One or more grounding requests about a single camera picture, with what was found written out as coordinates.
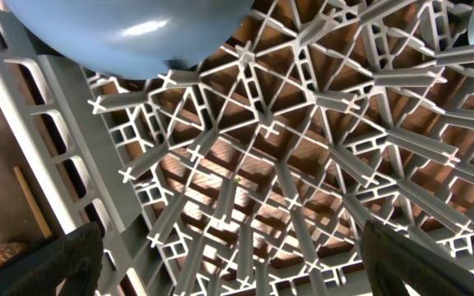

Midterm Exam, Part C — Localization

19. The dark blue plate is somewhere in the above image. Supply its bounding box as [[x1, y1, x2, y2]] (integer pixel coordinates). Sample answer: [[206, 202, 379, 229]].
[[5, 0, 253, 80]]

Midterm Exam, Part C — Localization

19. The grey dishwasher rack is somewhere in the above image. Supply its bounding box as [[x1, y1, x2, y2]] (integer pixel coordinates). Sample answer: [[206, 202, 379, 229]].
[[0, 0, 474, 295]]

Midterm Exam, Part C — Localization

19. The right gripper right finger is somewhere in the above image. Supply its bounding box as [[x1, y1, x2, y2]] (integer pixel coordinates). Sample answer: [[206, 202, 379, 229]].
[[360, 220, 474, 296]]

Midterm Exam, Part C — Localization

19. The wooden chopstick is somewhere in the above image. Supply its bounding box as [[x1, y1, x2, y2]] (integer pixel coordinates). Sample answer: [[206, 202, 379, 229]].
[[13, 166, 53, 238]]

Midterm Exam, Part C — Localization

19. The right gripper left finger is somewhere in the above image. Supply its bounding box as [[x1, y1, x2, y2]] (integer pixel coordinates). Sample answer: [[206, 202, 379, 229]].
[[0, 222, 104, 296]]

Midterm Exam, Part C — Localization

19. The brown walnut cookie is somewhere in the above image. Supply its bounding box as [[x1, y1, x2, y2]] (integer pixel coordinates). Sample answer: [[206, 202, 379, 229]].
[[0, 242, 28, 266]]

